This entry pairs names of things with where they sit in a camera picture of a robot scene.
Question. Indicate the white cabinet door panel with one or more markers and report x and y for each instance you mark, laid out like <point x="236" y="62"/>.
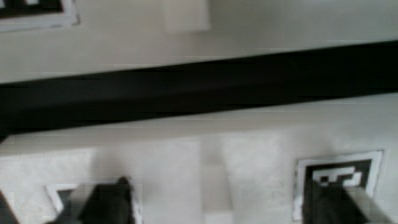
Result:
<point x="209" y="162"/>

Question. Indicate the white base tag plate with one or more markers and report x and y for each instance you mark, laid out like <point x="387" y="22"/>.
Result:
<point x="142" y="33"/>

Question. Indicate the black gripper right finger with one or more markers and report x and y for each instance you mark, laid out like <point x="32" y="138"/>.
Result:
<point x="328" y="207"/>

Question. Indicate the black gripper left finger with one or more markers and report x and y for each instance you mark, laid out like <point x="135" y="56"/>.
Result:
<point x="99" y="204"/>

